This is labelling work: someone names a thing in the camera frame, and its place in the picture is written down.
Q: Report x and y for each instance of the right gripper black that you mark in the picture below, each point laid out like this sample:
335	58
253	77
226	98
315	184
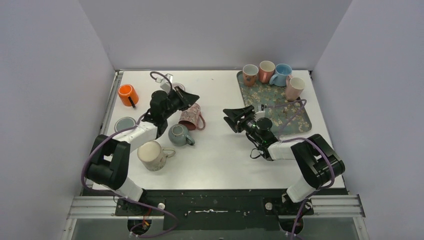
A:
237	114

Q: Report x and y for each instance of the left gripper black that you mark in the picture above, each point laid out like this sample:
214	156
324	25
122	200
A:
178	98

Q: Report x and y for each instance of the pink ghost pattern mug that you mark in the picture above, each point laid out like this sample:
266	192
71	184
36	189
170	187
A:
192	118

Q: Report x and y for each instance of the terracotta pink mug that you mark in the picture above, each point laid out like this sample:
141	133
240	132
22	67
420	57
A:
250	74

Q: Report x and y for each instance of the salmon pink mug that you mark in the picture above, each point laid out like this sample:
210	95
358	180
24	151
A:
266	71

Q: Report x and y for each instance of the light pink faceted mug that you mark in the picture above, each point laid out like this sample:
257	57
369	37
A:
294	87

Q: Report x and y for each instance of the light blue mug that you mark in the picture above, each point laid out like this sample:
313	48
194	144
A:
282	71

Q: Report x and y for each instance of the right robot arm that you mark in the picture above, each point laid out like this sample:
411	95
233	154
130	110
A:
318	162

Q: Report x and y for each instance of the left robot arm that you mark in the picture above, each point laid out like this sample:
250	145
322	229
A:
108	161

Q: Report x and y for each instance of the mauve ribbed mug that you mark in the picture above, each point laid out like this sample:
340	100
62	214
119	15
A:
178	85

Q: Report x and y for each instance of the grey-blue glazed mug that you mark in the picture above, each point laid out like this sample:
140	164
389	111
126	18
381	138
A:
179	136

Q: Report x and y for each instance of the cream speckled mug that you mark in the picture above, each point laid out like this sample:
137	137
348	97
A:
153	156

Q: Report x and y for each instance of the sage green mug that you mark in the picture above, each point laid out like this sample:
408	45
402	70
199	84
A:
124	123

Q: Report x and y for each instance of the teal floral tray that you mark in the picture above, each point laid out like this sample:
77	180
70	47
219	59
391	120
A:
287	117

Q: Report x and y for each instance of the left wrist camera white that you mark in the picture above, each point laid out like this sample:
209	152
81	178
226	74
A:
165	85

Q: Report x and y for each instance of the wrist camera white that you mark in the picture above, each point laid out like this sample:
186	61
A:
165	85
260	112

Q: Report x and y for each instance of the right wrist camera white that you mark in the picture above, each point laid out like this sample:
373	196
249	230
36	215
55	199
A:
260	112

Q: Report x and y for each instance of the orange mug black handle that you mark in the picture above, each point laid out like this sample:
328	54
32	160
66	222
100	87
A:
128	95

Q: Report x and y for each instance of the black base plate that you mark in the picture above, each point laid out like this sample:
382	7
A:
235	209

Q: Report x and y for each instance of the aluminium rail frame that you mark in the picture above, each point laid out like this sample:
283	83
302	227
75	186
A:
219	161

